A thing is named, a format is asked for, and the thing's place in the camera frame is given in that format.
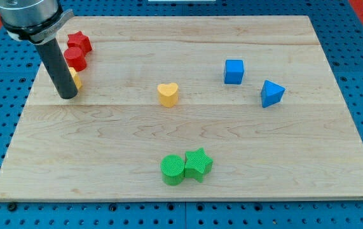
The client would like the green star block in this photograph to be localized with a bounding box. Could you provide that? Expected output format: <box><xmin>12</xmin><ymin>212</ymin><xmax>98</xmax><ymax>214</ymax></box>
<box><xmin>184</xmin><ymin>148</ymin><xmax>213</xmax><ymax>183</ymax></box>

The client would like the red star block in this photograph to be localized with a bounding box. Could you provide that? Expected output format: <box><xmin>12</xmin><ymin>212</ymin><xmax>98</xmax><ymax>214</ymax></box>
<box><xmin>67</xmin><ymin>31</ymin><xmax>92</xmax><ymax>56</ymax></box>

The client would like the yellow heart block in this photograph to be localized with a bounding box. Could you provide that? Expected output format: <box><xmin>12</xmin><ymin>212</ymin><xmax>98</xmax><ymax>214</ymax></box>
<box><xmin>157</xmin><ymin>83</ymin><xmax>179</xmax><ymax>108</ymax></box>

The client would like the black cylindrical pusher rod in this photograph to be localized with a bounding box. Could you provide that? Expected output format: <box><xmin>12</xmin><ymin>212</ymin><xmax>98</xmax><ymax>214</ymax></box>
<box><xmin>36</xmin><ymin>38</ymin><xmax>78</xmax><ymax>99</ymax></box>

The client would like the red cylinder block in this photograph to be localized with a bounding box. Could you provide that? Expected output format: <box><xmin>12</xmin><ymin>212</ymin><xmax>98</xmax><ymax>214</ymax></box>
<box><xmin>64</xmin><ymin>46</ymin><xmax>87</xmax><ymax>72</ymax></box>

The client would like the yellow hexagon block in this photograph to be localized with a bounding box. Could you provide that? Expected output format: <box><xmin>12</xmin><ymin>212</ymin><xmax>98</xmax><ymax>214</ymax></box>
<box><xmin>69</xmin><ymin>67</ymin><xmax>82</xmax><ymax>90</ymax></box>

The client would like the blue cube block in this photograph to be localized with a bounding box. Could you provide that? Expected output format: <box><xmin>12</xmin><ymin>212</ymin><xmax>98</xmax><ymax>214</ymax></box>
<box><xmin>224</xmin><ymin>59</ymin><xmax>245</xmax><ymax>85</ymax></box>

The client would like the wooden board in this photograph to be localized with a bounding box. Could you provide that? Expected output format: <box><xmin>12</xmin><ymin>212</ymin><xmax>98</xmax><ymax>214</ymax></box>
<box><xmin>0</xmin><ymin>16</ymin><xmax>363</xmax><ymax>202</ymax></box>

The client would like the blue triangle block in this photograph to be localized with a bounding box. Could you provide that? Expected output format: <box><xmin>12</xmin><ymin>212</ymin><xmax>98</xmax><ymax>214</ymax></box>
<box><xmin>261</xmin><ymin>80</ymin><xmax>285</xmax><ymax>108</ymax></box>

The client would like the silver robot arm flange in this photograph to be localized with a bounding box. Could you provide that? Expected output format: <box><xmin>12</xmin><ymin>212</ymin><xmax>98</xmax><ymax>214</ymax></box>
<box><xmin>0</xmin><ymin>0</ymin><xmax>74</xmax><ymax>45</ymax></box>

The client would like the green cylinder block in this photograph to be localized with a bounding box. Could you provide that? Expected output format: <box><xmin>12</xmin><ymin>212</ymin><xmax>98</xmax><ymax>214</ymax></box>
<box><xmin>160</xmin><ymin>155</ymin><xmax>184</xmax><ymax>186</ymax></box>

